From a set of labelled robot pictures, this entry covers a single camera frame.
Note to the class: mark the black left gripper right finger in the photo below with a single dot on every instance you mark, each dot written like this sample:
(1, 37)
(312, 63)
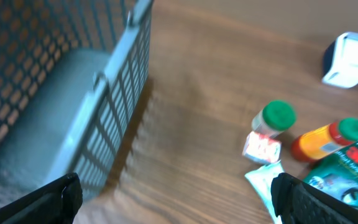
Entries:
(297, 202)

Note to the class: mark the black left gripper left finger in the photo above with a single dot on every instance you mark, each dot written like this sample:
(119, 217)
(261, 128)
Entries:
(56, 202)

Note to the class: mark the mint toilet tissue packet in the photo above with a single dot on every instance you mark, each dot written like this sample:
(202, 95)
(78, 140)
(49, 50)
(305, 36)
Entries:
(261, 180)

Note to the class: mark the green 3M gloves packet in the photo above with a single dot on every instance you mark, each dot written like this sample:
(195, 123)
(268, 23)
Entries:
(337, 175)

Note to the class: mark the orange sauce bottle green cap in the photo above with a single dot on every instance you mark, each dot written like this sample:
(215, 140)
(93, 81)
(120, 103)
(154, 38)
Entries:
(321, 142)

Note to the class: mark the orange Kleenex tissue pack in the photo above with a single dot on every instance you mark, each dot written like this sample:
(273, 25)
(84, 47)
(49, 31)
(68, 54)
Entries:
(261, 148)

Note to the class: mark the green lid white jar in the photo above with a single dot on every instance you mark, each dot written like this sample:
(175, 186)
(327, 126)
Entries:
(275, 118)

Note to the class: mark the white barcode scanner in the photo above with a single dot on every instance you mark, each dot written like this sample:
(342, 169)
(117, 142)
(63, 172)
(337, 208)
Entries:
(340, 61)

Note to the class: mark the grey plastic mesh basket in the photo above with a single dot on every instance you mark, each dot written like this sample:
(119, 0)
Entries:
(71, 73)

